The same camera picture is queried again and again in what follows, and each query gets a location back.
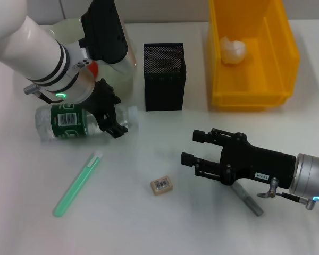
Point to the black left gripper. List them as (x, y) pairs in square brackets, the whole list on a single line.
[(99, 97)]

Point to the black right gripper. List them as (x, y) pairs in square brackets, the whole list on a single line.
[(255, 162)]

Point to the clear green-label water bottle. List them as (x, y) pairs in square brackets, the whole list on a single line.
[(66, 125)]

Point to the beige eraser with barcode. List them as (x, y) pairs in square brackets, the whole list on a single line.
[(162, 187)]

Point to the mint green pen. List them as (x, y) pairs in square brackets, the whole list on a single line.
[(77, 183)]

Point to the white paper ball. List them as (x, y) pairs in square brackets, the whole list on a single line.
[(234, 51)]

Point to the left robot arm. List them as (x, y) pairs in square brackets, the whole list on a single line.
[(29, 47)]

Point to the pale green glass fruit plate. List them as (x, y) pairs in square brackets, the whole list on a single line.
[(122, 77)]

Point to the black mesh pen holder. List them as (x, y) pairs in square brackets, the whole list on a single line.
[(163, 87)]

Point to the grey pen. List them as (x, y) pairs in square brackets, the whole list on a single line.
[(250, 202)]

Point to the yellow plastic bin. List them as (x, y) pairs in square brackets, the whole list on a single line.
[(268, 79)]

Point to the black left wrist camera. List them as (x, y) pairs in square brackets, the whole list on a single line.
[(106, 32)]

